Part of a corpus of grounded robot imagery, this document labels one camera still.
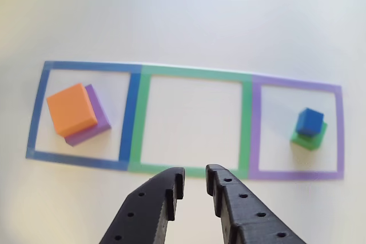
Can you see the medium green cube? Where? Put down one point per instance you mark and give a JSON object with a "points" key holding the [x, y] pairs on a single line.
{"points": [[311, 141]]}

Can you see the large purple cube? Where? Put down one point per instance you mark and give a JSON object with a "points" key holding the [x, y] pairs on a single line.
{"points": [[98, 112]]}

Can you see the small blue cube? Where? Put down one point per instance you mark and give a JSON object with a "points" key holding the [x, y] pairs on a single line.
{"points": [[308, 121]]}

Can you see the large orange cube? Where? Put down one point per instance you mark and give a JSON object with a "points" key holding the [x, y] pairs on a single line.
{"points": [[71, 107]]}

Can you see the purple square tape frame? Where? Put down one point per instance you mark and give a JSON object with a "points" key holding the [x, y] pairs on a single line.
{"points": [[254, 129]]}

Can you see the green square tape frame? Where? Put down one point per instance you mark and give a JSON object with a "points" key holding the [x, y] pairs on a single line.
{"points": [[137, 118]]}

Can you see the blue square tape frame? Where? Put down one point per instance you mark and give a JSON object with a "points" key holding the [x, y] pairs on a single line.
{"points": [[128, 118]]}

